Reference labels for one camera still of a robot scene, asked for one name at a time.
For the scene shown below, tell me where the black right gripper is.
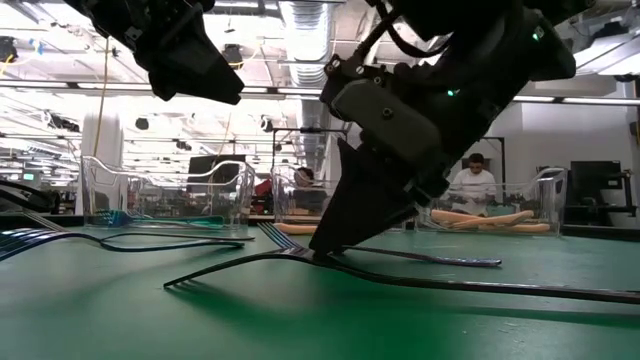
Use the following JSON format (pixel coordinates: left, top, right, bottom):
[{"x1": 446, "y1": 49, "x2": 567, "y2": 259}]
[{"x1": 308, "y1": 52, "x2": 482, "y2": 257}]

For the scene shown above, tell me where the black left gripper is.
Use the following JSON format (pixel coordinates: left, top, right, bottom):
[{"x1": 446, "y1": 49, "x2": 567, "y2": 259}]
[{"x1": 64, "y1": 0, "x2": 246, "y2": 106}]

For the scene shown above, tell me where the iridescent blue metal fork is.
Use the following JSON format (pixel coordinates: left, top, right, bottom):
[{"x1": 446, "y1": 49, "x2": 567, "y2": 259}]
[
  {"x1": 256, "y1": 220, "x2": 504, "y2": 269},
  {"x1": 89, "y1": 208, "x2": 151, "y2": 227},
  {"x1": 89, "y1": 208, "x2": 227, "y2": 230},
  {"x1": 0, "y1": 227, "x2": 247, "y2": 264}
]

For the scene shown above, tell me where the clear plastic bin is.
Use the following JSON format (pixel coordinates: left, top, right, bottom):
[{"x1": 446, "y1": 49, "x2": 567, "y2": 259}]
[
  {"x1": 269, "y1": 163, "x2": 419, "y2": 232},
  {"x1": 414, "y1": 167, "x2": 569, "y2": 237},
  {"x1": 81, "y1": 154, "x2": 257, "y2": 230}
]

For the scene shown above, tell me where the dark metal fork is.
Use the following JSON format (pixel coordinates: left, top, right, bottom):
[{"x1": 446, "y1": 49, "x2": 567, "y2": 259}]
[
  {"x1": 163, "y1": 247, "x2": 640, "y2": 307},
  {"x1": 19, "y1": 210, "x2": 256, "y2": 244}
]

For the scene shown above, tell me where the person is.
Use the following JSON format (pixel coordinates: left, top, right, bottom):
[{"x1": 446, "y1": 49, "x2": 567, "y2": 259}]
[
  {"x1": 292, "y1": 166, "x2": 329, "y2": 214},
  {"x1": 447, "y1": 152, "x2": 499, "y2": 216}
]

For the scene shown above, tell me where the black monitor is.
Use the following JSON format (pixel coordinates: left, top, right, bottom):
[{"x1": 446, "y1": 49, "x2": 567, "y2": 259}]
[{"x1": 187, "y1": 153, "x2": 247, "y2": 189}]

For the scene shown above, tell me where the red object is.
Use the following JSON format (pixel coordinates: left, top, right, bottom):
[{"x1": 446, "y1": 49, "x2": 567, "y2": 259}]
[{"x1": 252, "y1": 178, "x2": 274, "y2": 214}]

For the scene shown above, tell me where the white pillar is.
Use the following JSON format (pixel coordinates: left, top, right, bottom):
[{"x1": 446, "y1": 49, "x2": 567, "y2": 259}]
[{"x1": 74, "y1": 112, "x2": 125, "y2": 216}]

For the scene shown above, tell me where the green table mat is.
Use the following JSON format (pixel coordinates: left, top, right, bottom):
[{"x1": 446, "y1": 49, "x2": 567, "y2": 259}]
[{"x1": 0, "y1": 222, "x2": 640, "y2": 360}]

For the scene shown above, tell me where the long light bar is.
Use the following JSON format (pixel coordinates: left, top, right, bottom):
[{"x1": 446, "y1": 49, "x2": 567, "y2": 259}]
[{"x1": 0, "y1": 79, "x2": 640, "y2": 107}]

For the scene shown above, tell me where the black equipment rack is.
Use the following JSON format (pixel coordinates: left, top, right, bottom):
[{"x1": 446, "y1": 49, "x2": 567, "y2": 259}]
[{"x1": 554, "y1": 159, "x2": 639, "y2": 219}]

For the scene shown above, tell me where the black ceiling camera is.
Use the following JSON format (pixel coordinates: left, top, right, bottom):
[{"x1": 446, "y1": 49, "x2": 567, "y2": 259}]
[{"x1": 222, "y1": 43, "x2": 246, "y2": 70}]

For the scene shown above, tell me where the silver ventilation duct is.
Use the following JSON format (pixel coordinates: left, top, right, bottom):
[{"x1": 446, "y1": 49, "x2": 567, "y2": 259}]
[{"x1": 277, "y1": 0, "x2": 335, "y2": 171}]

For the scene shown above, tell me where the yellow hanging cable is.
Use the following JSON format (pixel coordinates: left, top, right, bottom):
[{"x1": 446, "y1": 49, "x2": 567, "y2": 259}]
[{"x1": 87, "y1": 37, "x2": 110, "y2": 216}]

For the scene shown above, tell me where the black rig frame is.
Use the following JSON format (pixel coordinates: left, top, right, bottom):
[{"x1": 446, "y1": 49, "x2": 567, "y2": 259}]
[{"x1": 482, "y1": 134, "x2": 506, "y2": 186}]

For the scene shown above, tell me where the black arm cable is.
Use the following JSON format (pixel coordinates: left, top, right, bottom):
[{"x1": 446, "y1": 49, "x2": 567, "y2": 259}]
[{"x1": 357, "y1": 0, "x2": 454, "y2": 60}]

